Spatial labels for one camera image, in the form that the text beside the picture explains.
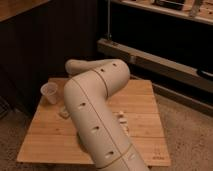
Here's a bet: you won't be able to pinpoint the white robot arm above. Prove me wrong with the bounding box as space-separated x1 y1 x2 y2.
64 59 149 171

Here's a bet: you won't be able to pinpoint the translucent ceramic cup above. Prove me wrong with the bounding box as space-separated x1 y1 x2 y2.
40 82 58 104

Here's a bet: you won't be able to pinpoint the small white blocks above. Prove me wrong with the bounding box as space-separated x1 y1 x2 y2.
116 111 129 134

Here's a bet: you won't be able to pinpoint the wooden board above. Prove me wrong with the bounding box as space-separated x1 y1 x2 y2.
17 80 171 166

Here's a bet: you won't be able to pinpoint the vertical metal pole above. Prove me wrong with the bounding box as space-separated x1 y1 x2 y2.
107 0 111 41

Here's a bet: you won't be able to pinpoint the wooden shelf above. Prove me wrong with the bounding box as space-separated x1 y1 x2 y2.
112 0 213 26

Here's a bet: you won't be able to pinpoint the metal rail beam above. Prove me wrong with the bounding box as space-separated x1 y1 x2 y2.
97 38 213 93

